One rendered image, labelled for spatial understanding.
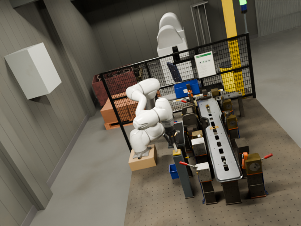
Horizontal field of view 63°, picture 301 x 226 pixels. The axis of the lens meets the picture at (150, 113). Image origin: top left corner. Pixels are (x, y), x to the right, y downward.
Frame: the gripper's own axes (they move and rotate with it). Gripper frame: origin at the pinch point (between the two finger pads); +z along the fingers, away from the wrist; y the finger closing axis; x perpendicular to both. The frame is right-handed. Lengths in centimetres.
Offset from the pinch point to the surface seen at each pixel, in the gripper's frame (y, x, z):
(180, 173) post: -1.3, -3.6, 22.5
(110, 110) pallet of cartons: -152, 291, 79
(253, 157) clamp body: 53, -11, 14
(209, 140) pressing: 26.8, 30.0, 20.0
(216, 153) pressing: 29.0, 9.5, 19.9
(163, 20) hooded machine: -17, 567, -32
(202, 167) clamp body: 16.6, -11.0, 13.9
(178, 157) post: 1.0, -3.6, 6.9
